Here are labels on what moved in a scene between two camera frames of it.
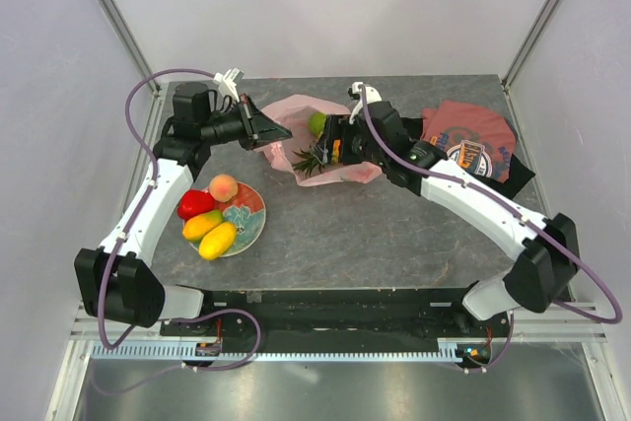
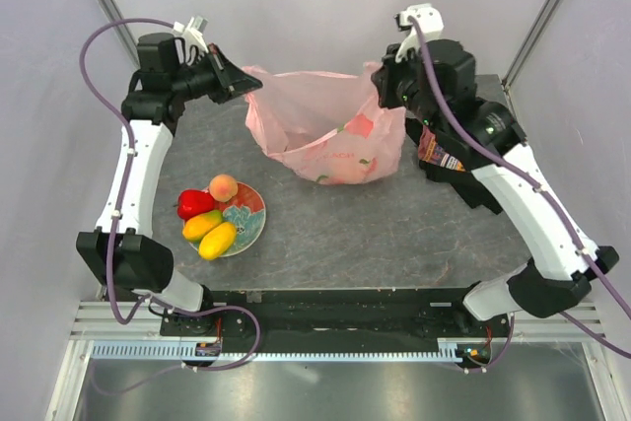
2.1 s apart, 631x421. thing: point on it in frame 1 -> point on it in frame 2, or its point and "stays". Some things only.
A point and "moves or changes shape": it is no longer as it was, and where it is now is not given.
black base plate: (335, 315) stays
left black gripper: (257, 126) -> (231, 80)
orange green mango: (196, 227) stays
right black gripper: (340, 128) -> (385, 77)
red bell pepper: (193, 202) stays
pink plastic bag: (293, 113) moves or changes shape
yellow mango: (217, 241) stays
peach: (223, 187) stays
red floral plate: (247, 211) stays
